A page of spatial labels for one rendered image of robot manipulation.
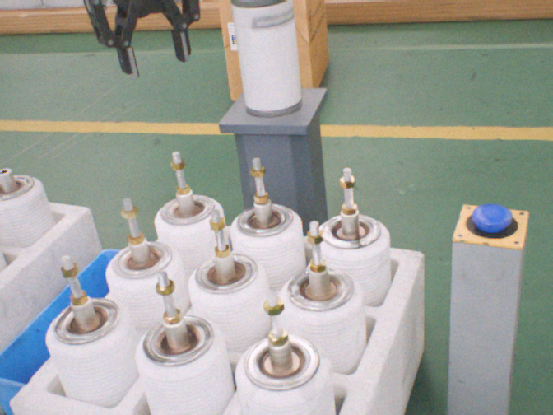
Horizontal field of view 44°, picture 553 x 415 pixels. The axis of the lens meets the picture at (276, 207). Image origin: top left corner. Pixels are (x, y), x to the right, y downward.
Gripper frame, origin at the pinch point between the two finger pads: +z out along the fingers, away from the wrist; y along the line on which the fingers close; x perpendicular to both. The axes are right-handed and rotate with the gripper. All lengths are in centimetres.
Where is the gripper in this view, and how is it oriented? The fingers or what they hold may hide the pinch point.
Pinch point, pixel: (156, 58)
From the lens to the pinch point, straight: 86.1
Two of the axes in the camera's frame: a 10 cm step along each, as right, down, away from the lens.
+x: 5.8, 3.7, -7.2
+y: -8.0, 3.8, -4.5
